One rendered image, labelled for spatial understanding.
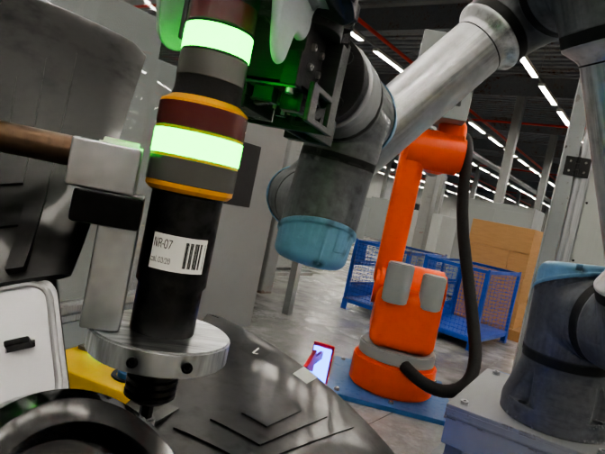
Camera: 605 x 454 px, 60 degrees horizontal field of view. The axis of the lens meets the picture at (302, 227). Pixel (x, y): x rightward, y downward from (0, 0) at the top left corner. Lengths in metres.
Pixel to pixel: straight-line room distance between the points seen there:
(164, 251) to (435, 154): 3.92
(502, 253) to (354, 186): 7.68
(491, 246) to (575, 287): 7.57
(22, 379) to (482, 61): 0.58
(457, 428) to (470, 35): 0.53
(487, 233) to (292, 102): 7.95
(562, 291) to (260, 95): 0.56
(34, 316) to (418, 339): 3.84
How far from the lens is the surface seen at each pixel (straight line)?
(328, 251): 0.49
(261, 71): 0.33
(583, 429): 0.82
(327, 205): 0.48
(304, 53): 0.32
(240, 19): 0.26
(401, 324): 4.01
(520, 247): 8.08
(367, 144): 0.49
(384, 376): 4.05
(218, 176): 0.25
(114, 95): 0.37
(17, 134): 0.27
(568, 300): 0.77
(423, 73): 0.66
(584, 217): 2.05
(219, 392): 0.42
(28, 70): 0.36
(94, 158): 0.25
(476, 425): 0.82
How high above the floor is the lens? 1.35
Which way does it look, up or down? 3 degrees down
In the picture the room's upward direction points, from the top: 12 degrees clockwise
